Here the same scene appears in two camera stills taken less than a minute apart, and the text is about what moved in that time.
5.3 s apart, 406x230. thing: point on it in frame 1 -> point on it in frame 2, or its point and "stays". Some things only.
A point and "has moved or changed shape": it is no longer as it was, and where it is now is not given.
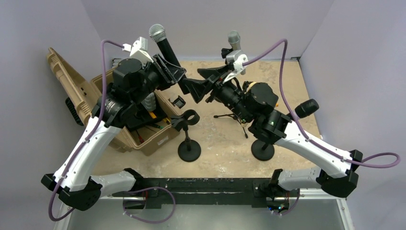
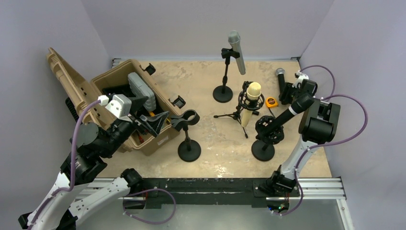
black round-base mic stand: x=188 y=150 stays
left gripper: x=169 y=73 -> x=153 y=123
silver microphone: x=234 y=39 stays
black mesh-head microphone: x=158 y=31 has moved or changed shape
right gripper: x=198 y=88 -> x=284 y=95
